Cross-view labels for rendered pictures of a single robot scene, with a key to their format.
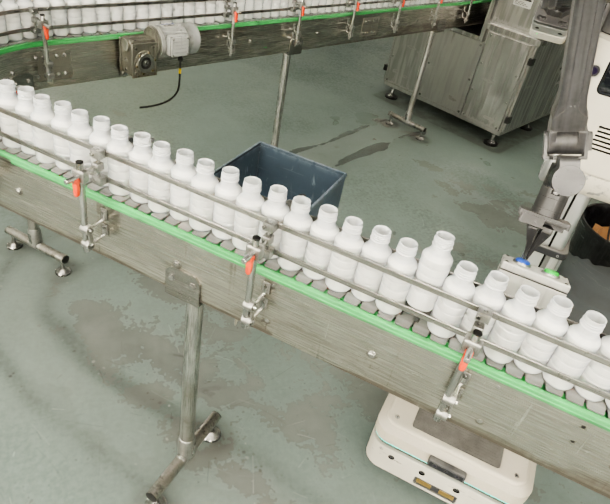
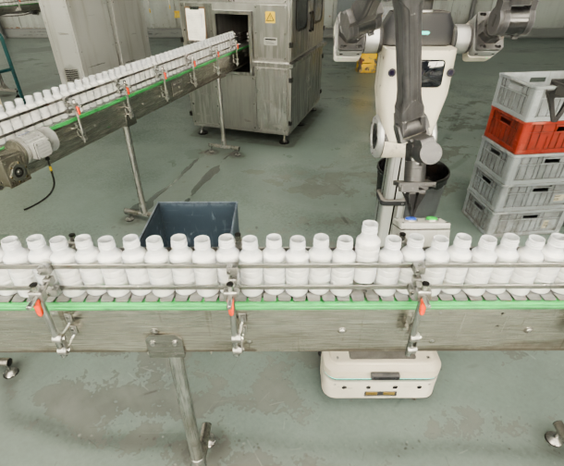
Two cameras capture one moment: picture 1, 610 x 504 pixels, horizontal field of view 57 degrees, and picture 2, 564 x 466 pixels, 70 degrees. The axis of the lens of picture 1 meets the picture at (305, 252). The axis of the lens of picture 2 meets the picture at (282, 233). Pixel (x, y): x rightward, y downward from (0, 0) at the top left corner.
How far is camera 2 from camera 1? 0.29 m
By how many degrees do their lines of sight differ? 16
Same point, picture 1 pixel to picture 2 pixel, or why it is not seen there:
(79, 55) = not seen: outside the picture
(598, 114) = not seen: hidden behind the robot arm
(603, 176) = not seen: hidden behind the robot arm
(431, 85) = (229, 116)
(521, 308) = (440, 252)
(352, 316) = (320, 310)
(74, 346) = (55, 431)
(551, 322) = (462, 253)
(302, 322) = (279, 330)
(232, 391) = (205, 398)
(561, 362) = (476, 277)
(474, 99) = (263, 116)
